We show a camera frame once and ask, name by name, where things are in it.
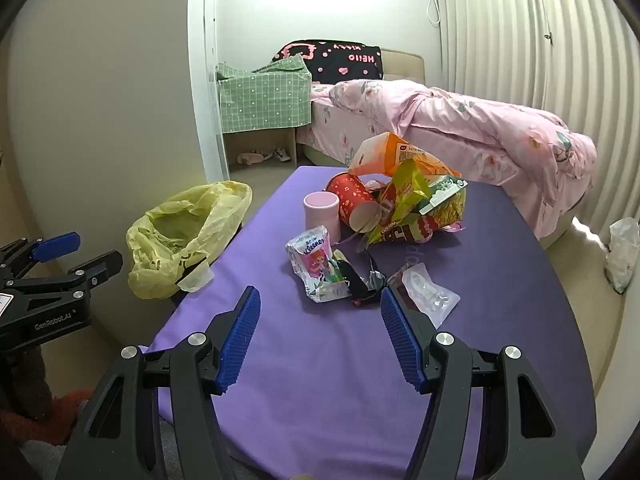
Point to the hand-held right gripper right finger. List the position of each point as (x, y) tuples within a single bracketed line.
[(400, 340)]

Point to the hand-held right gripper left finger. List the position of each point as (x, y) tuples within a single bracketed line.
[(242, 340)]

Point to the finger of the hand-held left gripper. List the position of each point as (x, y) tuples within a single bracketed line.
[(57, 246), (102, 265)]

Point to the yellow plastic bag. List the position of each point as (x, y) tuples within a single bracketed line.
[(150, 260)]

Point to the clear plastic wrapper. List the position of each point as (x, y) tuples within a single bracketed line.
[(425, 292)]

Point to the black wrapper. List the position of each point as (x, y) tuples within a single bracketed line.
[(367, 282)]

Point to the cartoon print tissue packet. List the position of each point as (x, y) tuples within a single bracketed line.
[(312, 260)]

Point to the yellow snack bag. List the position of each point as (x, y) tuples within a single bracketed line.
[(405, 195)]

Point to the red paper cup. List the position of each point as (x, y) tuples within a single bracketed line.
[(352, 197)]

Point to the orange snack bag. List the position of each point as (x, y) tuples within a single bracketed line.
[(380, 152)]

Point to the purple table mat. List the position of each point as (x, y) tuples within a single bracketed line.
[(325, 385)]

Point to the red fuzzy clothing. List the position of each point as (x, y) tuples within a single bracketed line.
[(55, 422)]

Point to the pink cup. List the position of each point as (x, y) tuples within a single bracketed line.
[(322, 220)]

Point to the pink slipper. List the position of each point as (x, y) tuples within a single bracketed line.
[(250, 158)]

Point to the white sneakers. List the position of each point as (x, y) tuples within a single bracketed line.
[(280, 153)]

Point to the bed with pink sheet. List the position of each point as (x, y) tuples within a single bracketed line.
[(330, 125)]

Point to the green checked cloth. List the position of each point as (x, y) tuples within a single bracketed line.
[(260, 100)]

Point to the pink bed with quilt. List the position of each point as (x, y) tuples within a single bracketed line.
[(475, 120)]

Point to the white plastic bag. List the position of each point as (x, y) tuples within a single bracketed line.
[(622, 255)]

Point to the black pink print pillow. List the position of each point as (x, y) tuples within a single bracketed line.
[(345, 62)]

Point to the white pleated curtain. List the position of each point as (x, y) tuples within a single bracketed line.
[(525, 60)]

